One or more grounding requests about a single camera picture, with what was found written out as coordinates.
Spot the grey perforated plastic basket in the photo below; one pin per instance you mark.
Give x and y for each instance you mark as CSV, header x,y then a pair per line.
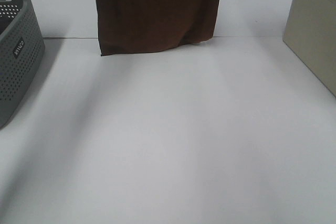
x,y
22,49

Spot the brown towel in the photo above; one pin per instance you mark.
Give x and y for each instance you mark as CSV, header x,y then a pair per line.
x,y
146,26

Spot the beige storage box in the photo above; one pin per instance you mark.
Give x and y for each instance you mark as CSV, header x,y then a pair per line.
x,y
310,34

